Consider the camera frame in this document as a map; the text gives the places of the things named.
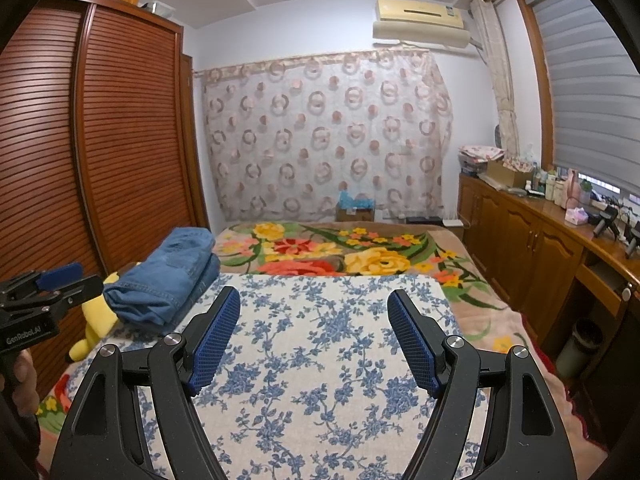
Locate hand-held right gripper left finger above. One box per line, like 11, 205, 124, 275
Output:
51, 285, 243, 480

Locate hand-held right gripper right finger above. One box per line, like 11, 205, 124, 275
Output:
387, 287, 583, 480

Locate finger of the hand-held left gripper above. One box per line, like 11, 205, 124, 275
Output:
46, 274, 106, 319
0, 260, 85, 307

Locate blue denim pants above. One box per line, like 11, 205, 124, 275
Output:
102, 227, 221, 326

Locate person's left hand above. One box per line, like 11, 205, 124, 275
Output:
3, 348, 39, 396

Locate yellow plush toy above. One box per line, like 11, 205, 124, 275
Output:
67, 270, 126, 361

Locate blue floral white cloth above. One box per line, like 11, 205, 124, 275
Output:
65, 272, 488, 480

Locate colourful floral blanket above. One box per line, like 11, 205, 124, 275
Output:
40, 220, 591, 461

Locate small cardboard box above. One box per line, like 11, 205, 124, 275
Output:
336, 206, 376, 222

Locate wooden sideboard cabinet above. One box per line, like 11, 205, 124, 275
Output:
457, 172, 640, 451

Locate wooden louvered wardrobe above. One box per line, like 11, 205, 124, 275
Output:
0, 0, 211, 396

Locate grey trash bin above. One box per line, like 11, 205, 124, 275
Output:
555, 317, 603, 378

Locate open cardboard box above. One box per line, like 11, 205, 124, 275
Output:
485, 160, 533, 188

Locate stack of folded patterned cloth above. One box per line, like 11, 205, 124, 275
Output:
459, 145, 506, 176

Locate group of toiletry bottles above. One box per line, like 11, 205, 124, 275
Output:
525, 165, 568, 206

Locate circle patterned sheer curtain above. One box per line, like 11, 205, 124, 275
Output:
195, 50, 453, 223

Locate beige tied side curtain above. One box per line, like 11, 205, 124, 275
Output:
470, 0, 523, 161

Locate grey window blind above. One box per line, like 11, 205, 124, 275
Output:
525, 0, 640, 196

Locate wooden window frame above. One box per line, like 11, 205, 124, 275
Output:
515, 0, 558, 171

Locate beige wall air conditioner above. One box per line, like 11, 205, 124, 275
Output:
372, 0, 473, 51

